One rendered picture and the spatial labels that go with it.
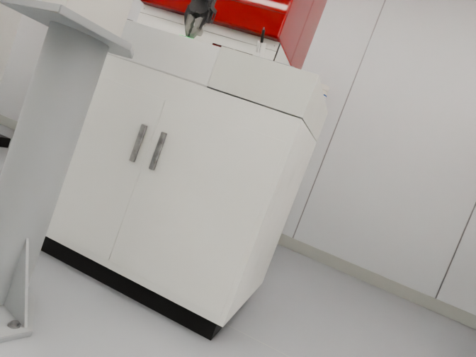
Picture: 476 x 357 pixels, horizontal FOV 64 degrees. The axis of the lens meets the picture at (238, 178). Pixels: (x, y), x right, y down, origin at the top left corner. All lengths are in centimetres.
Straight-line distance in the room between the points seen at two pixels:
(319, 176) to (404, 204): 71
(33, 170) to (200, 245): 56
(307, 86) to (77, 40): 68
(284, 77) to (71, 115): 66
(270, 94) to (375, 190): 219
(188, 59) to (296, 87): 40
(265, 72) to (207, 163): 36
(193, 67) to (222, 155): 33
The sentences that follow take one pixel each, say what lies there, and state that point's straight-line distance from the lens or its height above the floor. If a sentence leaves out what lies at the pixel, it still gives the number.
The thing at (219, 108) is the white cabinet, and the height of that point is 76.
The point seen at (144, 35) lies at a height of 92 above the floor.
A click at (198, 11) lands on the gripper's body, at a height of 106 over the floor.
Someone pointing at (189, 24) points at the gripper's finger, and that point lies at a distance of 150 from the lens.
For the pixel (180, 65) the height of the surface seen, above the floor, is 86.
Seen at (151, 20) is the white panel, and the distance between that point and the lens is 230.
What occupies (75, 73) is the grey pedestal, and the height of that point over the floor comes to 69.
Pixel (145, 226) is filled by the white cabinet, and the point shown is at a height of 28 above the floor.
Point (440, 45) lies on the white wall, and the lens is 360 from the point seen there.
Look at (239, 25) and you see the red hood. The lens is 204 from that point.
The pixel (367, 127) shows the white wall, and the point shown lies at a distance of 338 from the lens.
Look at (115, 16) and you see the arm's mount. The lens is 122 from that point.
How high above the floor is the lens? 66
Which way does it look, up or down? 4 degrees down
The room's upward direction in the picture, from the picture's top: 20 degrees clockwise
